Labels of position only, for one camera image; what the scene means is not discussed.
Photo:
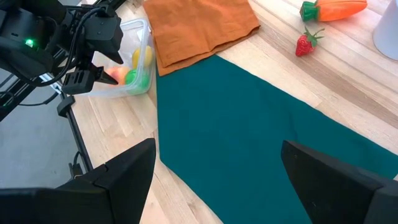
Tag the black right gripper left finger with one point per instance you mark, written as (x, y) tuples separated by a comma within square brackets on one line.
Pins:
[(118, 186)]

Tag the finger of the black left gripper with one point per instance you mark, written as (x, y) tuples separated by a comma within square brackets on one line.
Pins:
[(81, 81), (104, 32)]

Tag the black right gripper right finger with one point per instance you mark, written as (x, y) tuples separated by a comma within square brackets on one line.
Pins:
[(335, 193)]

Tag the pink toy peach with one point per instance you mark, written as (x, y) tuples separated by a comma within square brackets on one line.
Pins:
[(119, 74)]

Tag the yellow toy lemon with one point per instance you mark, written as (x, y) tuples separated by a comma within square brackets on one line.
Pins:
[(142, 57)]

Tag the green toy lime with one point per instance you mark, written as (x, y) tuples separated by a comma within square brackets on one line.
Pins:
[(135, 81)]

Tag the red toy strawberry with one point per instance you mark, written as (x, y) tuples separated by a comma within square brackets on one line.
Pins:
[(304, 45)]

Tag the orange toy carrot green top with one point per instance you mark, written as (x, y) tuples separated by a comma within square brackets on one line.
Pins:
[(339, 9)]

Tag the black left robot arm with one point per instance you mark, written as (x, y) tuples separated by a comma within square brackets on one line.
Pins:
[(18, 28)]

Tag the clear plastic tupperware container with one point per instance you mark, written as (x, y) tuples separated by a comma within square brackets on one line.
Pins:
[(136, 34)]

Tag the orange cloth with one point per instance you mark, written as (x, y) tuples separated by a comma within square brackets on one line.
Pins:
[(199, 28)]

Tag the teal cloth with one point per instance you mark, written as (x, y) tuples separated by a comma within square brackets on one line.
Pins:
[(233, 133)]

